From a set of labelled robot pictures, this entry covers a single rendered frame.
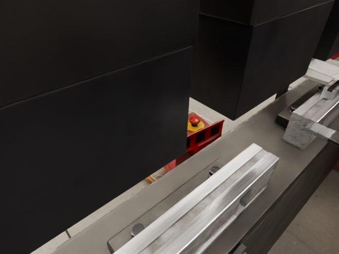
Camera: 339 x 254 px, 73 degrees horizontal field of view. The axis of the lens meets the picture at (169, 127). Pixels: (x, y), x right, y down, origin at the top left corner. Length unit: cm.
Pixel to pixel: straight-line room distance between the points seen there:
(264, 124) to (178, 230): 47
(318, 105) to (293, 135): 10
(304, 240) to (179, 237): 130
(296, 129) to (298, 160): 8
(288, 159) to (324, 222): 112
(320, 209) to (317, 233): 18
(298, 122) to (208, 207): 36
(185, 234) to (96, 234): 19
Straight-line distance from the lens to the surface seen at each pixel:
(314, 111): 69
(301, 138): 68
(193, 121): 82
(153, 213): 46
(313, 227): 169
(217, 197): 41
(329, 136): 54
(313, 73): 81
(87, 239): 49
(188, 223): 37
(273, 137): 70
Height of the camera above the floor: 130
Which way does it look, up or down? 38 degrees down
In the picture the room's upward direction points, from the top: straight up
